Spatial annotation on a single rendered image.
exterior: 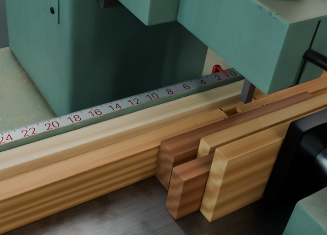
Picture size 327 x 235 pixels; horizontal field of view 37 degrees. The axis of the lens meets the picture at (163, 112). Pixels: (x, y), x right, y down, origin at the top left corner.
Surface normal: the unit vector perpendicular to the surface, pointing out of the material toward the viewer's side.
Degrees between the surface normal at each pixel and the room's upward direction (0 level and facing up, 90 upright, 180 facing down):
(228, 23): 90
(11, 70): 0
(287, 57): 90
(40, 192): 90
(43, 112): 0
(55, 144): 0
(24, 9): 90
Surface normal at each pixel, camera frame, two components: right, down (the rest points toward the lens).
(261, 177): 0.54, 0.58
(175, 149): 0.13, -0.77
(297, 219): -0.83, 0.25
